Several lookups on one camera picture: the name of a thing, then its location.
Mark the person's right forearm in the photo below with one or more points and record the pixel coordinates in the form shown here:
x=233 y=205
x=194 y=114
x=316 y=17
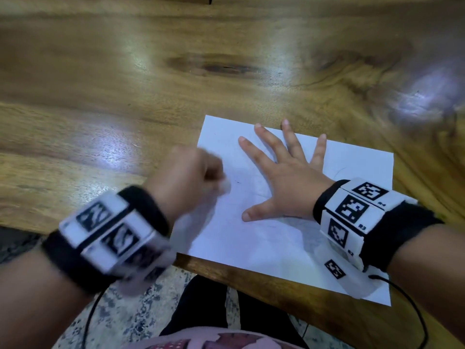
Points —
x=432 y=272

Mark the black white marker wrist tracker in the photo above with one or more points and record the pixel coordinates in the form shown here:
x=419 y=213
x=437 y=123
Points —
x=363 y=218
x=112 y=232

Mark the person's black trousers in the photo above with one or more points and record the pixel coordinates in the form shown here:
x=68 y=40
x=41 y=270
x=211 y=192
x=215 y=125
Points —
x=232 y=308

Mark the person's right middle finger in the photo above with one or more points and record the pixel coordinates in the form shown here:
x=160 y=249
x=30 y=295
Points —
x=270 y=141

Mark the person's right hand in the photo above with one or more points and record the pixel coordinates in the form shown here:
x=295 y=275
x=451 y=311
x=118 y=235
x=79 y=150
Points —
x=294 y=188

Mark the person's right thumb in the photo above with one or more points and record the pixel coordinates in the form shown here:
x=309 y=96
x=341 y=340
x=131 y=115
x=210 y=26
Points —
x=258 y=211

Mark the person's left fingers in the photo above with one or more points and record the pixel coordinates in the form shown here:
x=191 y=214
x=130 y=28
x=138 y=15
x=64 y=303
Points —
x=212 y=170

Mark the person's right little finger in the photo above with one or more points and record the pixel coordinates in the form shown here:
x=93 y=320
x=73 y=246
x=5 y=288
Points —
x=319 y=152

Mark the person's left hand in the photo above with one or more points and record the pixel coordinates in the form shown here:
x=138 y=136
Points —
x=178 y=178

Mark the person's left forearm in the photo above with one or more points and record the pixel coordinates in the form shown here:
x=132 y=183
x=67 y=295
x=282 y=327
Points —
x=32 y=308

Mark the person's pink printed shirt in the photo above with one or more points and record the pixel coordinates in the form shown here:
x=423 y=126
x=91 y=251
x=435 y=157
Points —
x=218 y=339

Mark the white paper sheet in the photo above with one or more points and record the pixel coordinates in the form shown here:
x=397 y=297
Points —
x=268 y=247

